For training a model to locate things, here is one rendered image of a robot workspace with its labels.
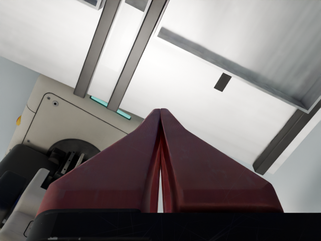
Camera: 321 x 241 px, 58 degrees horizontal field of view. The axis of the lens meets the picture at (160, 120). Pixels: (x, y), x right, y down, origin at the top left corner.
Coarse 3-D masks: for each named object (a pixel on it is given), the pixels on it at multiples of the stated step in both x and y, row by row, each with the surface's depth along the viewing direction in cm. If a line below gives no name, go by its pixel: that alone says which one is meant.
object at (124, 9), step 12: (132, 0) 39; (144, 0) 38; (120, 12) 41; (132, 12) 41; (120, 24) 42; (132, 24) 42; (120, 36) 43; (132, 36) 43; (108, 48) 44; (120, 48) 44; (108, 60) 45; (120, 60) 45
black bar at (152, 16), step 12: (156, 0) 39; (156, 12) 39; (144, 24) 40; (144, 36) 41; (132, 48) 42; (144, 48) 42; (132, 60) 43; (132, 72) 44; (120, 84) 45; (120, 96) 46; (108, 108) 47
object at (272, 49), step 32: (192, 0) 40; (224, 0) 40; (256, 0) 40; (288, 0) 39; (320, 0) 39; (160, 32) 42; (192, 32) 42; (224, 32) 42; (256, 32) 42; (288, 32) 41; (320, 32) 41; (224, 64) 44; (256, 64) 44; (288, 64) 44; (320, 64) 44; (288, 96) 46; (320, 96) 42
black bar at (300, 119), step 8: (320, 104) 45; (296, 112) 47; (304, 112) 46; (312, 112) 45; (296, 120) 46; (304, 120) 46; (288, 128) 48; (296, 128) 47; (280, 136) 49; (288, 136) 48; (272, 144) 50; (280, 144) 49; (288, 144) 49; (264, 152) 51; (272, 152) 49; (280, 152) 49; (264, 160) 50; (272, 160) 50; (256, 168) 52; (264, 168) 51
